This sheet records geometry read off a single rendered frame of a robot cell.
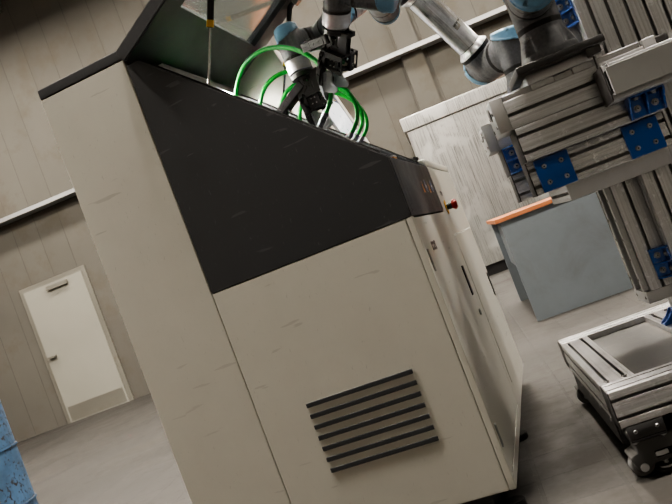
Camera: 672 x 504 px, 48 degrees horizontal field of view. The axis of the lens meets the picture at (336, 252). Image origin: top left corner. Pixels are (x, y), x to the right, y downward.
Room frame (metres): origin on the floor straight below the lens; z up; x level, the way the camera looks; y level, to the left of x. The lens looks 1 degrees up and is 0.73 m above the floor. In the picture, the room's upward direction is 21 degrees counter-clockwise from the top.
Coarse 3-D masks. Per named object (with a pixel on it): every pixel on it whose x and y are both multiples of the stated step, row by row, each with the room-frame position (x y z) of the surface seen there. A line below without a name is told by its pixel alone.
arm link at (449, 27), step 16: (416, 0) 2.45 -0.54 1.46; (432, 0) 2.46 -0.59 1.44; (432, 16) 2.47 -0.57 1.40; (448, 16) 2.47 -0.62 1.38; (448, 32) 2.49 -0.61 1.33; (464, 32) 2.49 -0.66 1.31; (464, 48) 2.51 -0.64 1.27; (480, 48) 2.50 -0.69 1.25; (464, 64) 2.55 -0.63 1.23; (480, 64) 2.51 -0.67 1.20; (480, 80) 2.57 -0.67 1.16
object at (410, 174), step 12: (396, 168) 1.92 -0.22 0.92; (408, 168) 2.13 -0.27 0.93; (420, 168) 2.38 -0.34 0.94; (408, 180) 2.04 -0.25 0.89; (420, 180) 2.27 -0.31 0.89; (408, 192) 1.97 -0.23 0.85; (420, 192) 2.18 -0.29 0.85; (432, 192) 2.44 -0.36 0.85; (420, 204) 2.09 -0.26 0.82; (432, 204) 2.33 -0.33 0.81
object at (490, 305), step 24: (264, 72) 2.67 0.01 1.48; (264, 96) 2.67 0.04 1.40; (336, 96) 3.29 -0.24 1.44; (456, 192) 3.22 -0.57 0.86; (456, 216) 2.87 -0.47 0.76; (456, 240) 2.58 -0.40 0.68; (480, 264) 3.04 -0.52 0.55; (480, 288) 2.72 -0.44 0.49; (504, 336) 2.90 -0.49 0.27; (504, 360) 2.61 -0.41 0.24
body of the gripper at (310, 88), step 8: (304, 72) 2.22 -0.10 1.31; (312, 72) 2.22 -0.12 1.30; (296, 80) 2.25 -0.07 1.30; (304, 80) 2.25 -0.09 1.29; (312, 80) 2.23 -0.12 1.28; (304, 88) 2.24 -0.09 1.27; (312, 88) 2.23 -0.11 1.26; (304, 96) 2.22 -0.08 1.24; (312, 96) 2.23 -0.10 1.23; (320, 96) 2.22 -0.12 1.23; (312, 104) 2.23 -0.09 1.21; (320, 104) 2.22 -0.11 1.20
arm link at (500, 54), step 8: (496, 32) 2.41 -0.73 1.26; (504, 32) 2.39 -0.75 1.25; (512, 32) 2.39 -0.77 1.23; (496, 40) 2.42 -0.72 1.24; (504, 40) 2.40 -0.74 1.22; (512, 40) 2.39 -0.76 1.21; (488, 48) 2.48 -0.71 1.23; (496, 48) 2.43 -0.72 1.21; (504, 48) 2.41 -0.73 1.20; (512, 48) 2.39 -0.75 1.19; (520, 48) 2.39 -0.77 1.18; (488, 56) 2.47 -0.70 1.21; (496, 56) 2.44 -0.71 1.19; (504, 56) 2.41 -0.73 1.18; (512, 56) 2.40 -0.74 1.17; (520, 56) 2.39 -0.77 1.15; (496, 64) 2.47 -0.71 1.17; (504, 64) 2.43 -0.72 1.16; (512, 64) 2.40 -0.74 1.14
